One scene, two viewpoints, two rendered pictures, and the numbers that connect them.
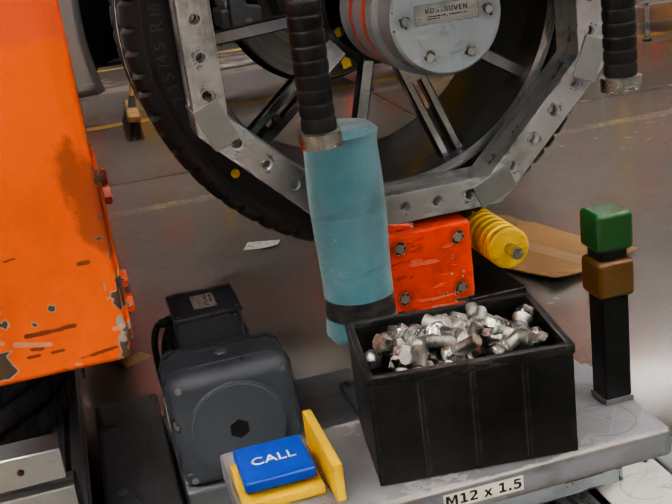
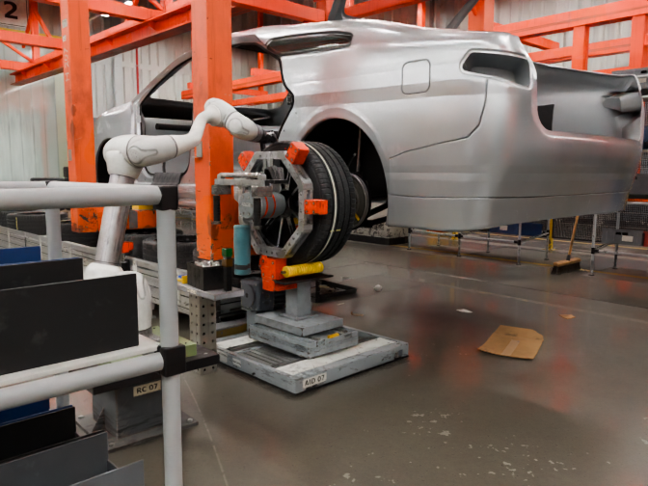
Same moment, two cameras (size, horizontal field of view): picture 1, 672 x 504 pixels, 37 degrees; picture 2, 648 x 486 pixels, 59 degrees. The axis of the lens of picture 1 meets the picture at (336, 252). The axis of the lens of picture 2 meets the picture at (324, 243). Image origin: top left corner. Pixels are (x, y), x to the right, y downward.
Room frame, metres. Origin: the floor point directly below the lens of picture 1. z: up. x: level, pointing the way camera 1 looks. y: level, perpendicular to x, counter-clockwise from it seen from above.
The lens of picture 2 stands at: (-0.03, -2.81, 1.02)
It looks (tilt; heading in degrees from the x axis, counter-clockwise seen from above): 7 degrees down; 59
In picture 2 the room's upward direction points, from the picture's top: straight up
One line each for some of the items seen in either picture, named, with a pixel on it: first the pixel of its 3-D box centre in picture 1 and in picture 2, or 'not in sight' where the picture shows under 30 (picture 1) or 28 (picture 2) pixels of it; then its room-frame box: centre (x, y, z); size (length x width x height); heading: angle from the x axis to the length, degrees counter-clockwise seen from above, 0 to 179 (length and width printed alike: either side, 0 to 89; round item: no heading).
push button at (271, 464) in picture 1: (274, 467); not in sight; (0.86, 0.09, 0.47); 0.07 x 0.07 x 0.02; 13
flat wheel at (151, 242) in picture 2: not in sight; (187, 253); (1.29, 1.48, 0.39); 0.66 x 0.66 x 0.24
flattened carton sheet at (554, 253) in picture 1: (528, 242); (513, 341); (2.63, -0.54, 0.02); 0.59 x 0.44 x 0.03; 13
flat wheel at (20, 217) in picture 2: not in sight; (38, 223); (0.52, 4.86, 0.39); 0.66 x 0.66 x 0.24
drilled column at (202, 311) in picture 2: not in sight; (202, 331); (0.89, -0.05, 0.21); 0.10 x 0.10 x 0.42; 13
